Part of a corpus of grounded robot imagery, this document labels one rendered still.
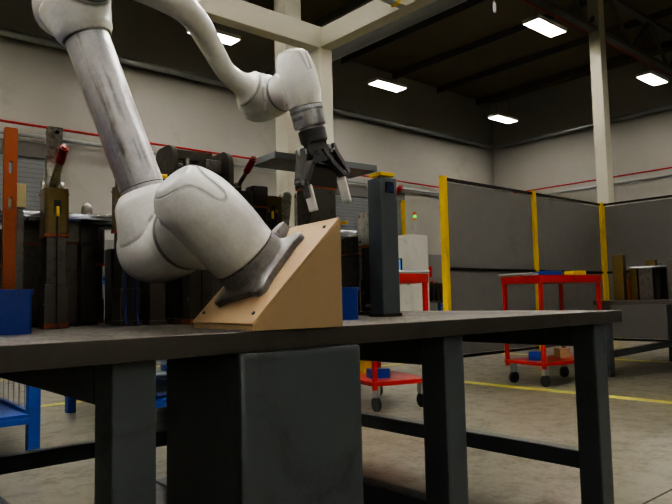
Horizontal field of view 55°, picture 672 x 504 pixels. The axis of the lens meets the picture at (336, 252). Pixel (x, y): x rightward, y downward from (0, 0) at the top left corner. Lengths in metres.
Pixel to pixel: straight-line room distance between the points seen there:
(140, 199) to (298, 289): 0.42
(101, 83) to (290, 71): 0.47
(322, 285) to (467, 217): 5.67
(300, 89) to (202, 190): 0.53
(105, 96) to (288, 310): 0.64
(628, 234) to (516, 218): 2.09
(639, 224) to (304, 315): 8.15
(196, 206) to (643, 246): 8.23
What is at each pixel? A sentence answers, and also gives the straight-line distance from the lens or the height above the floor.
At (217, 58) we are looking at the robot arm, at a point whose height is 1.37.
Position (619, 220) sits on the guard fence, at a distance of 9.36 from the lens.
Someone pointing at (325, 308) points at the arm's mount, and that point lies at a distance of 1.30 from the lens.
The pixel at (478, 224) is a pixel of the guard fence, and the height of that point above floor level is 1.53.
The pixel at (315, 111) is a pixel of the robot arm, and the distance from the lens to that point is 1.71.
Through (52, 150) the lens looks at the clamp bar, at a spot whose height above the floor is 1.15.
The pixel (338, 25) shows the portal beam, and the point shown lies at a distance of 6.59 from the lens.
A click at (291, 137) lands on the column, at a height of 3.19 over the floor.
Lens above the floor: 0.75
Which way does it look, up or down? 4 degrees up
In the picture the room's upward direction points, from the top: 1 degrees counter-clockwise
